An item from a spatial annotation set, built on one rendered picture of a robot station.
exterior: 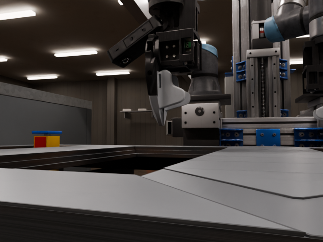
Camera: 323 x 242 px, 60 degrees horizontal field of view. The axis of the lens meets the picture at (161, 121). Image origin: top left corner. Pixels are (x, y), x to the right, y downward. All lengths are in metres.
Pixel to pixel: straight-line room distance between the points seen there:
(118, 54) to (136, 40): 0.04
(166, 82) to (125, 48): 0.10
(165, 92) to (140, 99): 10.43
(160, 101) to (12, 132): 0.71
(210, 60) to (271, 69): 0.27
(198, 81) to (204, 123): 0.23
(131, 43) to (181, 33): 0.09
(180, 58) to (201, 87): 0.73
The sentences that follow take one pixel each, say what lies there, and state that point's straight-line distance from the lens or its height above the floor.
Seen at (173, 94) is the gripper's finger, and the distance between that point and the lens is 0.46.
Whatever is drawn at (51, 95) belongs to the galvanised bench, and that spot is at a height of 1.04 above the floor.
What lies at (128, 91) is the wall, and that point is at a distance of 11.10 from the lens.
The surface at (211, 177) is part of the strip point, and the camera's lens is 0.18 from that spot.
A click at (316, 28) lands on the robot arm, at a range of 0.73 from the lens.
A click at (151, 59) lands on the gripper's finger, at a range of 0.46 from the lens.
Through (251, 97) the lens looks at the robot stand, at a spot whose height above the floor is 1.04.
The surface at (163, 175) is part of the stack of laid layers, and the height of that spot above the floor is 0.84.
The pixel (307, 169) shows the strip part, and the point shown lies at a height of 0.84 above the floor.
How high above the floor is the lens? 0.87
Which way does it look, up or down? 3 degrees up
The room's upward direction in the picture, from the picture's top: straight up
